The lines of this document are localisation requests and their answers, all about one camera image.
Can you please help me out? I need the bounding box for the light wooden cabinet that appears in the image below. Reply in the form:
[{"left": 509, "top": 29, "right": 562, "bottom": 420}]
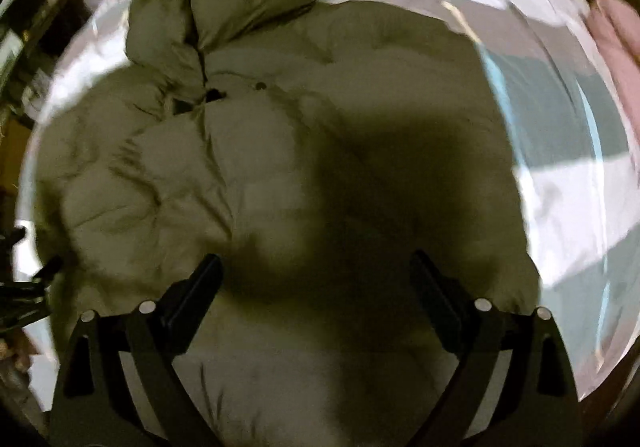
[{"left": 0, "top": 114, "right": 31, "bottom": 228}]

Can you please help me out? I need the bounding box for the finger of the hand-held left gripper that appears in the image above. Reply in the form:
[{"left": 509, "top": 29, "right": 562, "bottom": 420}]
[
  {"left": 0, "top": 225, "right": 27, "bottom": 253},
  {"left": 22, "top": 254, "right": 65, "bottom": 288}
]

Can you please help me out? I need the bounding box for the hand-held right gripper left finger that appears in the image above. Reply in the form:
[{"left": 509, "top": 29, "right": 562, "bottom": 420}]
[{"left": 47, "top": 253, "right": 226, "bottom": 447}]

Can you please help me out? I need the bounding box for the dark computer desk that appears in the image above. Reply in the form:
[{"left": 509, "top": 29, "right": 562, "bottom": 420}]
[{"left": 7, "top": 0, "right": 96, "bottom": 120}]

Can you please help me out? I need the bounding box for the pink folded blanket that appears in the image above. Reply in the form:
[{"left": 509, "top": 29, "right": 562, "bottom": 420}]
[{"left": 585, "top": 0, "right": 640, "bottom": 138}]

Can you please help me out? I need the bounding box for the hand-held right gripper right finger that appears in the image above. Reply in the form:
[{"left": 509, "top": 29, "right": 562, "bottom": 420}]
[{"left": 407, "top": 249, "right": 584, "bottom": 447}]

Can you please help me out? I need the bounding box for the bed with patterned sheet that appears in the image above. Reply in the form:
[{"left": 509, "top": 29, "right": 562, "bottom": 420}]
[{"left": 15, "top": 0, "right": 636, "bottom": 403}]

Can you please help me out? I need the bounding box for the olive green puffer jacket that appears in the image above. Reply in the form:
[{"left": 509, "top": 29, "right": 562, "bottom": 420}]
[{"left": 35, "top": 0, "right": 543, "bottom": 447}]

